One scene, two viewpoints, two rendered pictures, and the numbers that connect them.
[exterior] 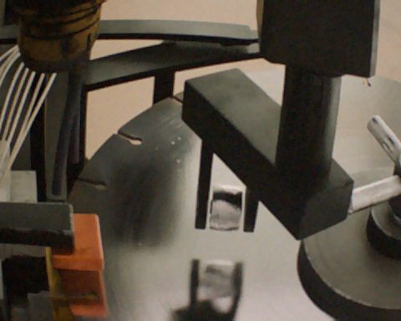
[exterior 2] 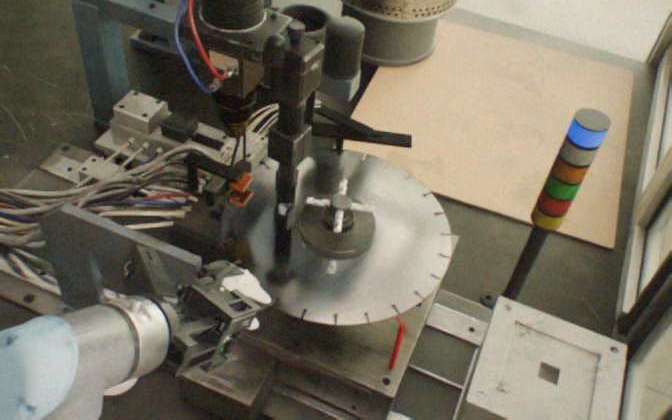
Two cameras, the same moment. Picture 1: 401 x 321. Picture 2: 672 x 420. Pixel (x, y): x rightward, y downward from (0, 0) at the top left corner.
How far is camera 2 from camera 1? 67 cm
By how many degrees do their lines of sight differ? 23
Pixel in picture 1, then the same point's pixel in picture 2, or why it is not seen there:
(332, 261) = (306, 216)
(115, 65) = (317, 128)
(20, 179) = not seen: hidden behind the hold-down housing
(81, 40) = (236, 132)
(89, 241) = (243, 183)
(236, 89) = not seen: hidden behind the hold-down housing
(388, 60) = (510, 154)
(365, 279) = (311, 228)
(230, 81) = not seen: hidden behind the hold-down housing
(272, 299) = (284, 219)
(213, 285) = (273, 208)
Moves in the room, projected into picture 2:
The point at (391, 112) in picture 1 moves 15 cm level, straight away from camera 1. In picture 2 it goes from (385, 180) to (448, 141)
